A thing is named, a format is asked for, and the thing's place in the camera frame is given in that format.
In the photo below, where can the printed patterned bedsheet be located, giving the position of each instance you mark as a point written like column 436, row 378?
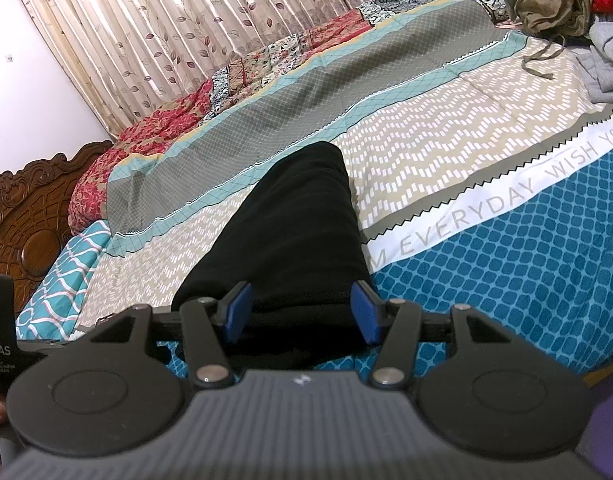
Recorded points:
column 486, row 260

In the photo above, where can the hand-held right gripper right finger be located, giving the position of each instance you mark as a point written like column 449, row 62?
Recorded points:
column 366, row 312

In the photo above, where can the beige leaf print curtain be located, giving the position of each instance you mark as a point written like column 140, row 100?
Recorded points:
column 186, row 25

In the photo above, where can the black pants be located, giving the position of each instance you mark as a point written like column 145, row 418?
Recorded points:
column 286, row 240

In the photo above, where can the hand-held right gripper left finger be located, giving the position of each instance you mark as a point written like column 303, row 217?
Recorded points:
column 238, row 310

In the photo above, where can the red floral patchwork quilt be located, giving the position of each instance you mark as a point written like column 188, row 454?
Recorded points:
column 151, row 130

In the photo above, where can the teal white patterned pillow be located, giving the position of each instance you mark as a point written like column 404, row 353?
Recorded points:
column 61, row 280

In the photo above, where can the grey cloth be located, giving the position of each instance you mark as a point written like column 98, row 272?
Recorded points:
column 606, row 60

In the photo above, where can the carved wooden headboard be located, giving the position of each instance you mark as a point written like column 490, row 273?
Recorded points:
column 26, row 210

